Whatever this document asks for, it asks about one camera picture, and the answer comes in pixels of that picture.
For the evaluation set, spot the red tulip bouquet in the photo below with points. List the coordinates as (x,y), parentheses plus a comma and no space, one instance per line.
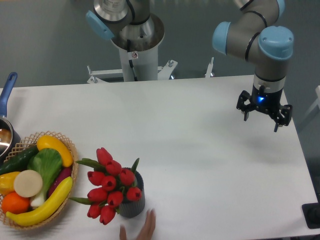
(108,176)

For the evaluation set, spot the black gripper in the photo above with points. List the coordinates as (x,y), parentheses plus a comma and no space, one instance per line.
(266,103)

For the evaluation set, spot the green bok choy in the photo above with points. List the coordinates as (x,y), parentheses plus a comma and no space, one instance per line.
(48,163)

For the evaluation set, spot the person's hand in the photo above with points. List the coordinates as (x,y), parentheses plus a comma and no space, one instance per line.
(147,230)

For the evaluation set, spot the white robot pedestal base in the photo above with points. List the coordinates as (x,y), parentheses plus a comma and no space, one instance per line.
(138,52)

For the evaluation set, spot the dark grey ribbed vase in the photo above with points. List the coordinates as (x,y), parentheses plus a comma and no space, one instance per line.
(132,208)

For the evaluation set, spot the white frame at right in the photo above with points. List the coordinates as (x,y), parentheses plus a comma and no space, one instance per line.
(311,112)

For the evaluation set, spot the black device at table edge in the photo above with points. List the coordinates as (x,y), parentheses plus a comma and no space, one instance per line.
(311,212)

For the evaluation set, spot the orange fruit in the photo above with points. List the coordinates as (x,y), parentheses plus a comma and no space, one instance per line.
(15,204)

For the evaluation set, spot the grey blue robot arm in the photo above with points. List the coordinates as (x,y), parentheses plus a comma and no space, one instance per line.
(254,38)

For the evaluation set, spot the yellow bell pepper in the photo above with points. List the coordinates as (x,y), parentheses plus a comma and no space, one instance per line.
(7,182)

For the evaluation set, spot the purple eggplant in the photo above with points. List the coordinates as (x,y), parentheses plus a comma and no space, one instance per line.
(64,173)

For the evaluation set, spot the dark green cucumber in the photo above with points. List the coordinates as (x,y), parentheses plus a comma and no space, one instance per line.
(19,162)

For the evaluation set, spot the blue handled saucepan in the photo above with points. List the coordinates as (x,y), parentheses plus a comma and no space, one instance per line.
(8,136)

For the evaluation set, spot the long yellow banana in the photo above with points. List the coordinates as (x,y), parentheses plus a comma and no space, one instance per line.
(44,211)

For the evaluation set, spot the woven wicker basket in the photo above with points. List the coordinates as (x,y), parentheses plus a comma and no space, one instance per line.
(26,143)

